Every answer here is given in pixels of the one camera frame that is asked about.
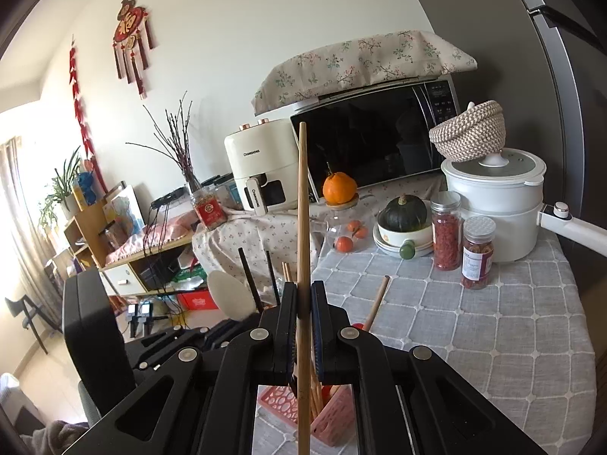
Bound clear container black lid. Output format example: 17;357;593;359
201;174;245;212

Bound dry branches in glass vase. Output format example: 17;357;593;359
126;90;202;195

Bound potted green plant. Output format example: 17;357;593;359
38;147;83;233

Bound tall jar red berries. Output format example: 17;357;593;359
431;191;463;271

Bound red chili string decoration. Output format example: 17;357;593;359
69;35;109;195

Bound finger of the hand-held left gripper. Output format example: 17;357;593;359
126;326;214;374
203;318;241;350

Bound black chair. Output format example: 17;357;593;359
5;294;62;356

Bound floral dust cover cloth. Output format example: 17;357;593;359
251;31;477;117

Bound black power strip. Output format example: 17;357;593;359
152;187;186;209

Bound black chopstick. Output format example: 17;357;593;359
237;247;264;314
264;251;281;308

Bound floral cabinet cloth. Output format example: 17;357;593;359
192;177;449;285

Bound cream air fryer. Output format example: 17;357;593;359
224;118;309;216

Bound grey checked tablecloth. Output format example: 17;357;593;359
251;234;596;455

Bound glass jar red label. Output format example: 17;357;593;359
191;188;228;232

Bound short jar white label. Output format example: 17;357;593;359
461;215;496;291

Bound blue toy figure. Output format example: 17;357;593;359
76;171;98;207

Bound woven rope basket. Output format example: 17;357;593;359
429;100;504;163

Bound large orange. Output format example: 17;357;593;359
322;163;357;204

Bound unframed painting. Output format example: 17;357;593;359
102;184;145;238

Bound dark green pumpkin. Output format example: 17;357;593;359
383;194;428;231

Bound wooden shelf unit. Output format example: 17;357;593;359
47;185;195;295

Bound white electric pot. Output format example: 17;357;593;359
441;148;607;262

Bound beige curtain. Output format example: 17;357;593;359
0;137;62;375

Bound black microwave oven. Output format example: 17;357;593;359
289;75;462;200

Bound glass jar cork lid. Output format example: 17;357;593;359
310;194;380;253

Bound pale wooden rice paddle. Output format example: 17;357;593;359
207;270;254;320

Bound green plastic bag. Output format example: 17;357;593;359
173;268;209;290

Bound red box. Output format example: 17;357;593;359
178;290;219;311

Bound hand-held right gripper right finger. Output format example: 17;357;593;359
311;281;546;455

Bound grey refrigerator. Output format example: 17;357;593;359
393;0;607;257

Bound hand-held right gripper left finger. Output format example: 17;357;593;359
64;282;298;455

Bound black storage box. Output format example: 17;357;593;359
140;256;181;290

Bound pink cloth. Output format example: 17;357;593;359
107;211;197;264

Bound white pot lid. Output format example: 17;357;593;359
441;148;547;185

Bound red knot wall ornament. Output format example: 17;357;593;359
112;0;155;100

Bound pink plastic utensil basket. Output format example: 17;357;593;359
257;384;357;447

